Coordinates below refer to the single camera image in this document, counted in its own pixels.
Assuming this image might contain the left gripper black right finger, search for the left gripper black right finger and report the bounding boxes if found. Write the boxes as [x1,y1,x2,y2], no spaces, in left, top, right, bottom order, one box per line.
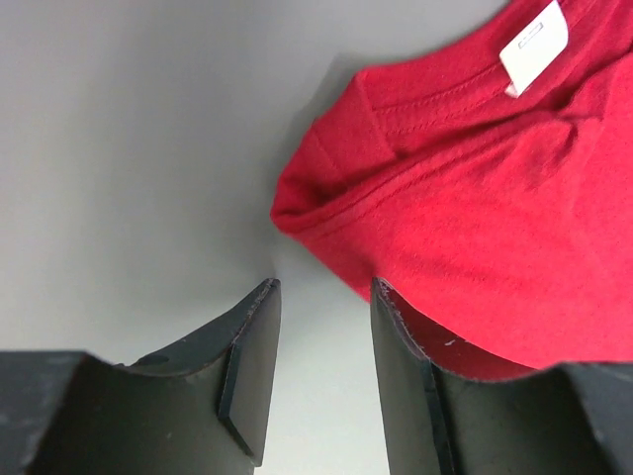
[371,279,632,474]

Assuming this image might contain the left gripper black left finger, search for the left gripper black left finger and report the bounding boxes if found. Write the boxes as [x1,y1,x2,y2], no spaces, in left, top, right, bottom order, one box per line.
[1,279,282,474]

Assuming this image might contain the dark red t-shirt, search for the dark red t-shirt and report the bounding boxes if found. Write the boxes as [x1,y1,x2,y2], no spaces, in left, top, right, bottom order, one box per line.
[271,1,632,380]

